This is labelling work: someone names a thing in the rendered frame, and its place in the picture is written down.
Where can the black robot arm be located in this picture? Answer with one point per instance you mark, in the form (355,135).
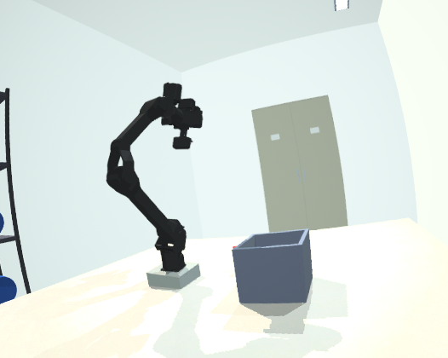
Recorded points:
(124,180)

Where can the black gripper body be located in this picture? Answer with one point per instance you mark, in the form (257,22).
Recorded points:
(183,142)

